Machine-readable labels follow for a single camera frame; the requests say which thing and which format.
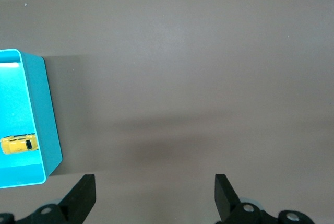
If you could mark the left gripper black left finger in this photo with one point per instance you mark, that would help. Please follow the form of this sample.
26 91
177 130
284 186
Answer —
78 198

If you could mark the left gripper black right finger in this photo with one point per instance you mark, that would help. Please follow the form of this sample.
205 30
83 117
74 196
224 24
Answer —
227 200

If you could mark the yellow beetle toy car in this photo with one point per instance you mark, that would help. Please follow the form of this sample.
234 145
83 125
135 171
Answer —
15 144

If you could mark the teal plastic bin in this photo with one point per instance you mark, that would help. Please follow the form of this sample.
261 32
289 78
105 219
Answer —
39 104

